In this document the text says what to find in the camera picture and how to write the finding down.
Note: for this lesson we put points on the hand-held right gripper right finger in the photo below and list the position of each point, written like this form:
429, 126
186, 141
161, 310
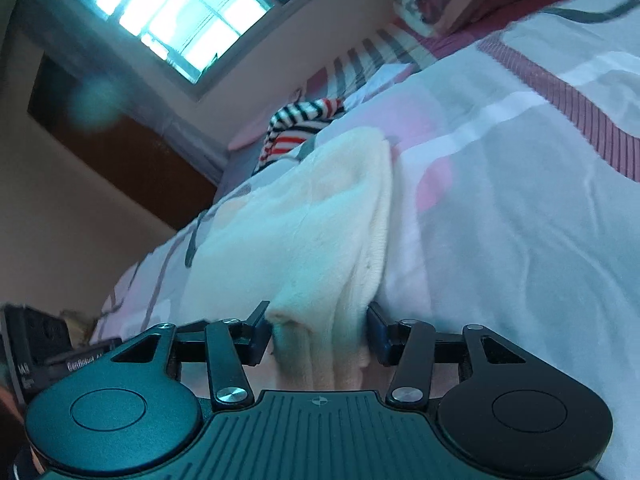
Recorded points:
377, 332

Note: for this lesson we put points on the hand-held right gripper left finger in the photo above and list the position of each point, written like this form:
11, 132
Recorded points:
252, 347

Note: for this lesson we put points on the cream knit sweater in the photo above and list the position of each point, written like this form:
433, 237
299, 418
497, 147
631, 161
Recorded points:
310, 230

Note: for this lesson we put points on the brown wooden wardrobe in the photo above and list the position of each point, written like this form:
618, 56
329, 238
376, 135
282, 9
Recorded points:
125, 160

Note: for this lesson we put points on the pink grey patterned quilt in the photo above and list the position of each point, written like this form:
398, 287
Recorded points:
525, 185

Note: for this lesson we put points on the black white red striped garment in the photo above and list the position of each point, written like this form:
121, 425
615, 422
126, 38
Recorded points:
287, 127

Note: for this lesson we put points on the white cloth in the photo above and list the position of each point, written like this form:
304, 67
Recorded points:
380, 82

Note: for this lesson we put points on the striped bed sheet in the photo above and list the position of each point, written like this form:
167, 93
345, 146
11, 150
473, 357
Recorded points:
360, 55

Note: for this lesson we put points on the window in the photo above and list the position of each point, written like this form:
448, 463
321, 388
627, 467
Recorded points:
175, 15

